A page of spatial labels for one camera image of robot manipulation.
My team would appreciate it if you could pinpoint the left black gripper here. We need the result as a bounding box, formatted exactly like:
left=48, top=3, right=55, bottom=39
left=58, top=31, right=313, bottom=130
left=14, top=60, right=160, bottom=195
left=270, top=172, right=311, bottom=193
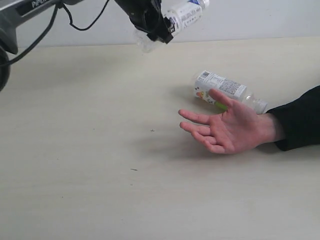
left=115, top=0, right=174, bottom=44

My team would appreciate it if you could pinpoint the clear bottle blue white label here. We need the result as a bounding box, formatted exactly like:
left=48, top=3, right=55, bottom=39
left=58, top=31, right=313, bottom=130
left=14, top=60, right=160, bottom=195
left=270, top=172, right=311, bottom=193
left=133, top=0, right=210, bottom=53

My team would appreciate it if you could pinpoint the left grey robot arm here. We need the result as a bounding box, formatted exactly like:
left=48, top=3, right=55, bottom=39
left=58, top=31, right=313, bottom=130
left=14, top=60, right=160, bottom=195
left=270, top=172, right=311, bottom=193
left=0, top=0, right=174, bottom=89

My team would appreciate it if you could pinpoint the square bottle white fruit label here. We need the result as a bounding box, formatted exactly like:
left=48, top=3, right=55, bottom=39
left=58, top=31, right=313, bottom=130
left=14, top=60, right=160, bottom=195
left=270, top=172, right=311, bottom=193
left=192, top=70, right=268, bottom=115

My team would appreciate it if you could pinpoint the person's open bare hand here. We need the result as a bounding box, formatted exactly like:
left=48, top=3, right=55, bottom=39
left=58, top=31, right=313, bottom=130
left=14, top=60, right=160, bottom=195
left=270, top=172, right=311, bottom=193
left=178, top=89, right=285, bottom=155

